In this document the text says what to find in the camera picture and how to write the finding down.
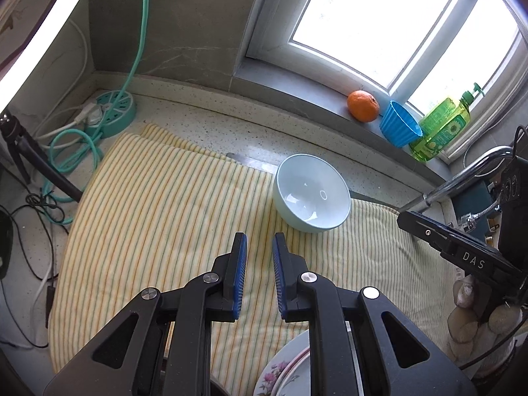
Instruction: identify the faucet sprayer hose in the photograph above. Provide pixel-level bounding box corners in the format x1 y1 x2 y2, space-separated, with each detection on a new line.
458 201 502 230

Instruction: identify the green dish soap bottle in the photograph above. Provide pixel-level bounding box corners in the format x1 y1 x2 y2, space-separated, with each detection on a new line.
410 82 484 162

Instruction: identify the white plug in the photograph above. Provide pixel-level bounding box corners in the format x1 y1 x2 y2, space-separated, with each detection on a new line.
73 102 103 126

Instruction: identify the gloved right hand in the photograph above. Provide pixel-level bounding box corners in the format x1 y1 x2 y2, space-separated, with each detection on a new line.
446 275 523 379

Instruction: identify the green hose cable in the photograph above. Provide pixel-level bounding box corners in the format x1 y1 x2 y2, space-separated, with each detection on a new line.
40 0 154 225

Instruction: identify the white plate grey pattern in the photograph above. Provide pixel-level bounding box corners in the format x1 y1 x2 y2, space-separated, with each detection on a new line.
269 331 311 395

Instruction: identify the black light tripod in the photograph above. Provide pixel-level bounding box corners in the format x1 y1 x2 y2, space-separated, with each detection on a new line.
1 110 82 202

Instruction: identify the ring light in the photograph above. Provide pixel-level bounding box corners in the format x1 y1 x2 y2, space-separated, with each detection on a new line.
1 0 80 111

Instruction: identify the chrome kitchen faucet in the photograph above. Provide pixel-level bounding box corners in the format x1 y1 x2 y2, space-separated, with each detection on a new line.
398 146 513 213

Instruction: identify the light green ceramic bowl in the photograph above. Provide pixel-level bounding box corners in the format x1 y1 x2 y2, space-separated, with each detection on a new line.
272 154 352 233

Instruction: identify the striped yellow towel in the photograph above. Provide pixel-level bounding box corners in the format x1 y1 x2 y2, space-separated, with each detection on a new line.
48 124 455 395

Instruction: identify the floral plate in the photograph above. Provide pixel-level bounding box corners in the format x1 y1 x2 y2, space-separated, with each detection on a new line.
253 360 290 396

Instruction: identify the teal knife holder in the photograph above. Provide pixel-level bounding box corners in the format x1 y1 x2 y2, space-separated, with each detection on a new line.
452 180 501 242

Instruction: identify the orange fruit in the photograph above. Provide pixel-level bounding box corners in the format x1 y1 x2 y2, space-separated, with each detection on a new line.
346 90 380 123

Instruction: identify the teal round power strip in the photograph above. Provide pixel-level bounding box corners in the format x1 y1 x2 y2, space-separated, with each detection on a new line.
84 90 136 139

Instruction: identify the blue ribbed cup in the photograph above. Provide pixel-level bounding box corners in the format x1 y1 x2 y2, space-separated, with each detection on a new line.
379 100 422 149

